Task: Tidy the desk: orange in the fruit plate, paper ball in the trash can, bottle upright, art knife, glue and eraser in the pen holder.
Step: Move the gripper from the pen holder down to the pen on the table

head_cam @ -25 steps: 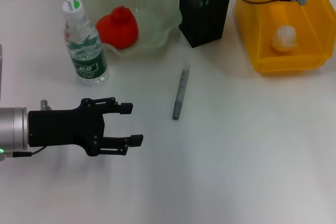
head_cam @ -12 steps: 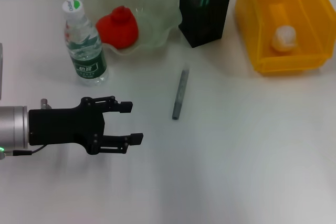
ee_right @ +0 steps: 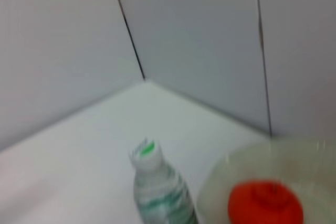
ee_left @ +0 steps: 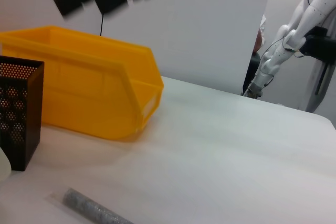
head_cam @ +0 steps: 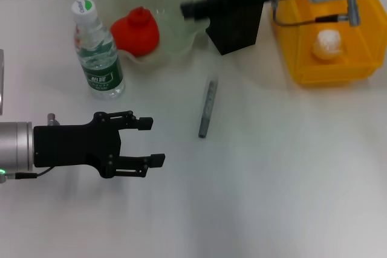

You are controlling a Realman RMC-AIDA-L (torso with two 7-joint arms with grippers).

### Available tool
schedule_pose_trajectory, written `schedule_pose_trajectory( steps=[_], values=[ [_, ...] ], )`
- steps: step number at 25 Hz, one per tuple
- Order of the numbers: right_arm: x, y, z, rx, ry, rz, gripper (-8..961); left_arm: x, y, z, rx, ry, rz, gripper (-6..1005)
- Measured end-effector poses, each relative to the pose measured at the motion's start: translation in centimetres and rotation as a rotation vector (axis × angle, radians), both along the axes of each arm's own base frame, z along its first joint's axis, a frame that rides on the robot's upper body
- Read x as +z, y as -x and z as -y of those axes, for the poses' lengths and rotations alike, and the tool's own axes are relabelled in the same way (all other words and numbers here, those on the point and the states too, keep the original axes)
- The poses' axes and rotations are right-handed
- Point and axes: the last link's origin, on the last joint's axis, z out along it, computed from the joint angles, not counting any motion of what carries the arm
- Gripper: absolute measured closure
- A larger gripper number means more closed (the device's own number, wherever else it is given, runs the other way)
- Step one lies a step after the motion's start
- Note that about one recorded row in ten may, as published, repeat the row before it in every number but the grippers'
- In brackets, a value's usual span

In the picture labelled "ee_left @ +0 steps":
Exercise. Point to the robot torso column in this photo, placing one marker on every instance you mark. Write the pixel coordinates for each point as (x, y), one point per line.
(320, 48)

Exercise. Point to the yellow plastic bin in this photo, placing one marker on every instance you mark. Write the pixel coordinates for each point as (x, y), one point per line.
(92, 90)

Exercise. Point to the black mesh pen holder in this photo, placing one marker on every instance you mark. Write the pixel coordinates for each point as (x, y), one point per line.
(18, 113)

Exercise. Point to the white humanoid robot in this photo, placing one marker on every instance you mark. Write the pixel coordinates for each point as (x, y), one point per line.
(309, 16)

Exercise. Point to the grey marker pen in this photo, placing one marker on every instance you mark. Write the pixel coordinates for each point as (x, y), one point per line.
(89, 207)

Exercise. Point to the pale green glass fruit bowl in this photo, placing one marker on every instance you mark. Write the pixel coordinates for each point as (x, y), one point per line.
(4, 166)

